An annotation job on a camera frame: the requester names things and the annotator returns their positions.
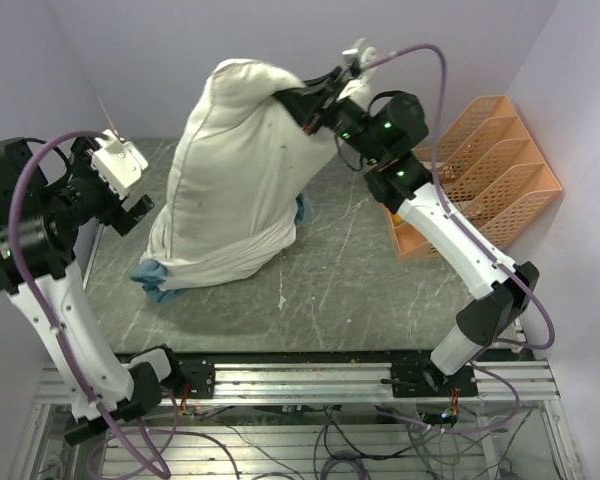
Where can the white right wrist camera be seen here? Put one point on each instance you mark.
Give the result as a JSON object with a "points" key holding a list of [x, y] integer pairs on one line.
{"points": [[357, 59]]}

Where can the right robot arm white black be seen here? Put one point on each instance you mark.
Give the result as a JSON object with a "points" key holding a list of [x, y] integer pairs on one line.
{"points": [[501, 288]]}

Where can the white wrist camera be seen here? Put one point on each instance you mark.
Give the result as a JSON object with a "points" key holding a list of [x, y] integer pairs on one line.
{"points": [[357, 59], [118, 162]]}

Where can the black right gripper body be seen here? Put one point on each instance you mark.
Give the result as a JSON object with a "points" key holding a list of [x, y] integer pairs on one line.
{"points": [[345, 117]]}

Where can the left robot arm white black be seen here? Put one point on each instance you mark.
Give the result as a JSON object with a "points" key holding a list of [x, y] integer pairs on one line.
{"points": [[39, 224]]}

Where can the aluminium rail frame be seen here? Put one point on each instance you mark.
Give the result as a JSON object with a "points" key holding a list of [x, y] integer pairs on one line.
{"points": [[289, 384]]}

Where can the white pillow insert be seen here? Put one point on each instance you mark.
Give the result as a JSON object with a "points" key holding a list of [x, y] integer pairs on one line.
{"points": [[239, 165]]}

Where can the orange plastic file organizer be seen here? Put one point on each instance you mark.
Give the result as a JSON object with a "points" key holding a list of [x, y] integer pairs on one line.
{"points": [[492, 170]]}

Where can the blue houndstooth bear pillowcase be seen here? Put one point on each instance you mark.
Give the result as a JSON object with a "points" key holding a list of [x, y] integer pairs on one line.
{"points": [[168, 278]]}

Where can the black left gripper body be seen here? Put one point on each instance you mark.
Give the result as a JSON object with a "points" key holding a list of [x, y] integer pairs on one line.
{"points": [[100, 198]]}

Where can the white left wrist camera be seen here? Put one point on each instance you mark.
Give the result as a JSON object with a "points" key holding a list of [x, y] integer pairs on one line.
{"points": [[118, 162]]}

